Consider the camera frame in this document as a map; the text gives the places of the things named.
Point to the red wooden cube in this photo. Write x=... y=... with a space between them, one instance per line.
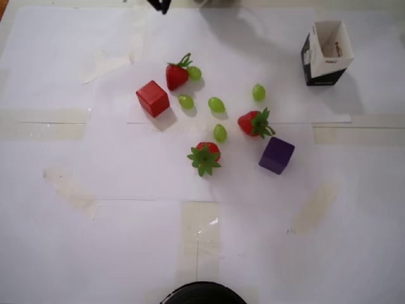
x=153 y=99

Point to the black round object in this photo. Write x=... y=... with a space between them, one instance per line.
x=202 y=294

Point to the green plastic grape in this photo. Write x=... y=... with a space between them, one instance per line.
x=220 y=133
x=259 y=92
x=216 y=104
x=195 y=73
x=186 y=102

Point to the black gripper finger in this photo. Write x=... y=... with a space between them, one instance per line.
x=166 y=5
x=155 y=3

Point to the purple wooden cube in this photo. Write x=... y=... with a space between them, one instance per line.
x=275 y=155

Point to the open white black cardboard box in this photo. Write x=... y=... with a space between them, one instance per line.
x=329 y=44

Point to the red plastic strawberry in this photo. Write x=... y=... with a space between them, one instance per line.
x=175 y=77
x=248 y=123
x=205 y=155

